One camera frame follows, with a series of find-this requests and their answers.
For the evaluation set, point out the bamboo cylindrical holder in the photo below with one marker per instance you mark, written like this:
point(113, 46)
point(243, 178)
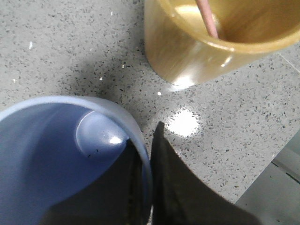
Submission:
point(180, 50)

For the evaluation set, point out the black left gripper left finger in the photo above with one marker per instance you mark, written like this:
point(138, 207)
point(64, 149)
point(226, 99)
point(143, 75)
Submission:
point(115, 198)

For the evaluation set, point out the blue plastic cup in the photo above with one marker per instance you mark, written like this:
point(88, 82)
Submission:
point(53, 147)

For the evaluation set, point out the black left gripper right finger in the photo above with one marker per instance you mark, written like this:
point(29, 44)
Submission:
point(180, 198)

